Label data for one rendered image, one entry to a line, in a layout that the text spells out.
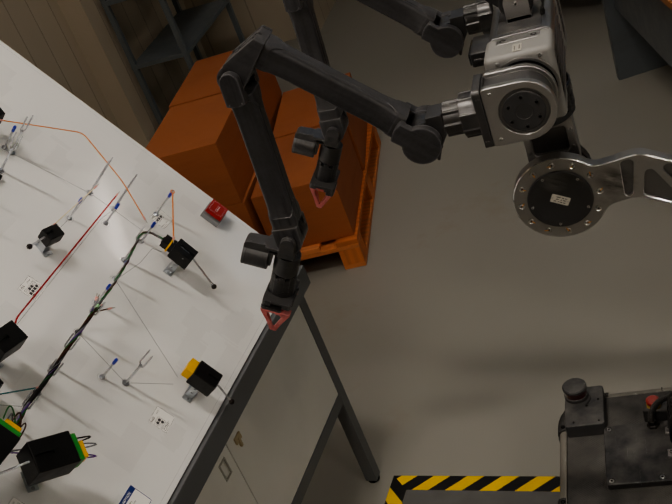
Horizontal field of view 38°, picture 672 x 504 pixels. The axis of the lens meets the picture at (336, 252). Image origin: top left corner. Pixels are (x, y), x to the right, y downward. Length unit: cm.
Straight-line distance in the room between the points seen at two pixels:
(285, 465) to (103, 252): 77
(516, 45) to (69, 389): 119
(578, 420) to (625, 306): 90
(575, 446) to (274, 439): 84
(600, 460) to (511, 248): 153
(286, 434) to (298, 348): 25
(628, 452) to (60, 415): 148
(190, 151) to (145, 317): 185
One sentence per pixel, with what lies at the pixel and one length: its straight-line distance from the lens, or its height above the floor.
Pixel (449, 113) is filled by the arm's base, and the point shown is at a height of 147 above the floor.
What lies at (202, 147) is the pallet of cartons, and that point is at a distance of 414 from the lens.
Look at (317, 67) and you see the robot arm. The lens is 186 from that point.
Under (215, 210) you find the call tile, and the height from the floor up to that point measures 112.
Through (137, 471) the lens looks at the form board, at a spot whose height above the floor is 94.
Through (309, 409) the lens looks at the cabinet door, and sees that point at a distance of 282.
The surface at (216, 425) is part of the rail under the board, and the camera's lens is 233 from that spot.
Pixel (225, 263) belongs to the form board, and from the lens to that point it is 261.
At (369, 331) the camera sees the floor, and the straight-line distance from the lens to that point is 390.
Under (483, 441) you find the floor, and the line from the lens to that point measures 326.
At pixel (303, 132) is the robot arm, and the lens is 250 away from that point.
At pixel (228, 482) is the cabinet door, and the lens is 245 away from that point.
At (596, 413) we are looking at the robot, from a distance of 284.
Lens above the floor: 223
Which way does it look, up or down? 30 degrees down
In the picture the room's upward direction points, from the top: 22 degrees counter-clockwise
